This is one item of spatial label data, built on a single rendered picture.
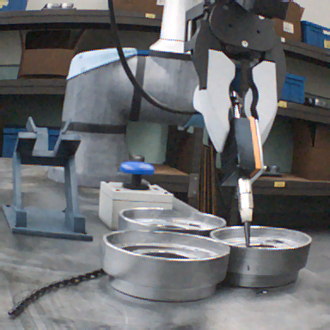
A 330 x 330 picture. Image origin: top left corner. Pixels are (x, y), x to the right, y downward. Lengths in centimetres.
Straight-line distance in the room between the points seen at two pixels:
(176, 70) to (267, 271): 58
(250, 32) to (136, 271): 25
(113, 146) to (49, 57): 298
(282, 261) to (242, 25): 22
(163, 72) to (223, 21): 50
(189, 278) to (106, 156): 60
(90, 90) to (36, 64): 296
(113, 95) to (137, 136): 366
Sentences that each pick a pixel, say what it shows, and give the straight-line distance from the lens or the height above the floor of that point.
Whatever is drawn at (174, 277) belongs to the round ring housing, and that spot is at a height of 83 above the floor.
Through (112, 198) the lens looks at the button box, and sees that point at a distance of 77.
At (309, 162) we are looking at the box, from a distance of 476.
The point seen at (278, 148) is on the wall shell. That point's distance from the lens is 513.
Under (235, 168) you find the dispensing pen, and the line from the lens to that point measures 56.
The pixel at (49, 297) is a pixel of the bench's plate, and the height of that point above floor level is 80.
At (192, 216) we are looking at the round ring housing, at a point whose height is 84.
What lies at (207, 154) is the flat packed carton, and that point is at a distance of 434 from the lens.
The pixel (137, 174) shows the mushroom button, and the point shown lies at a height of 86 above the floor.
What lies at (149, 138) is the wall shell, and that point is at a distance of 475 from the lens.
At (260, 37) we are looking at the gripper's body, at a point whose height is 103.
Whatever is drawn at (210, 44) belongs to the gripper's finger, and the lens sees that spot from 59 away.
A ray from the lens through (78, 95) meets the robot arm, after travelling 108.
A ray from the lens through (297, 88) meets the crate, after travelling 465.
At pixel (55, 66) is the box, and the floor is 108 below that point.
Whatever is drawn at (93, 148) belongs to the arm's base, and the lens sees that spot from 108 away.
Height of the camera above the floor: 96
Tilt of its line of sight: 6 degrees down
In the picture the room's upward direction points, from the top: 6 degrees clockwise
